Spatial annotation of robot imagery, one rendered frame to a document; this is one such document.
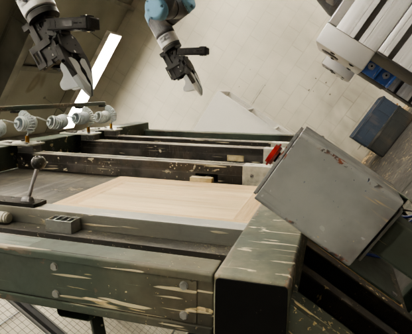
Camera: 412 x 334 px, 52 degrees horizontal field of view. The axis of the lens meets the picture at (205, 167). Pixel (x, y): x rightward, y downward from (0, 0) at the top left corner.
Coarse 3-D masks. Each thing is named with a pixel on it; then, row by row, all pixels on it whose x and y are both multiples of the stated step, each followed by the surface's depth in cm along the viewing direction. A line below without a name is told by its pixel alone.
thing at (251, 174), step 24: (0, 144) 174; (24, 144) 171; (24, 168) 175; (48, 168) 172; (72, 168) 168; (96, 168) 165; (120, 168) 162; (144, 168) 159; (168, 168) 156; (192, 168) 154; (216, 168) 151; (240, 168) 148; (264, 168) 146
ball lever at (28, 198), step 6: (36, 156) 110; (42, 156) 111; (36, 162) 109; (42, 162) 110; (36, 168) 110; (42, 168) 111; (36, 174) 110; (30, 186) 108; (30, 192) 108; (24, 198) 107; (30, 198) 107
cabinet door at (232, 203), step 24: (96, 192) 130; (120, 192) 131; (144, 192) 131; (168, 192) 132; (192, 192) 132; (216, 192) 132; (240, 192) 132; (192, 216) 106; (216, 216) 107; (240, 216) 106
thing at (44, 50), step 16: (32, 16) 91; (48, 16) 93; (32, 32) 93; (48, 32) 92; (64, 32) 92; (32, 48) 92; (48, 48) 91; (64, 48) 90; (80, 48) 96; (48, 64) 92
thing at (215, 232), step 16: (0, 208) 108; (16, 208) 106; (32, 208) 105; (48, 208) 105; (64, 208) 105; (80, 208) 105; (96, 208) 105; (96, 224) 100; (112, 224) 99; (128, 224) 98; (144, 224) 96; (160, 224) 95; (176, 224) 94; (192, 224) 93; (208, 224) 93; (224, 224) 93; (240, 224) 94; (192, 240) 94; (208, 240) 92; (224, 240) 91
